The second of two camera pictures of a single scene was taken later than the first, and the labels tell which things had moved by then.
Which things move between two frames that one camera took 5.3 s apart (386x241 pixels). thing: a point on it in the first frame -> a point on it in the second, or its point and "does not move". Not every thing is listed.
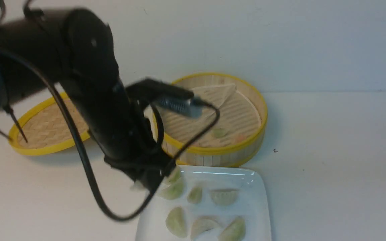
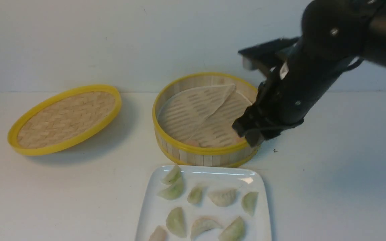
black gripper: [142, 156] -> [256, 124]
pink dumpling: [138, 187] -> [159, 234]
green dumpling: [218, 133] -> [249, 202]
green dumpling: [171, 191] does not move
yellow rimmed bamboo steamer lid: [44, 129] does not move
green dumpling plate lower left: [176, 222] does not move
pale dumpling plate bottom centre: [202, 224] does not move
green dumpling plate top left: [175, 174] does not move
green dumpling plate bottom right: [235, 231] does not move
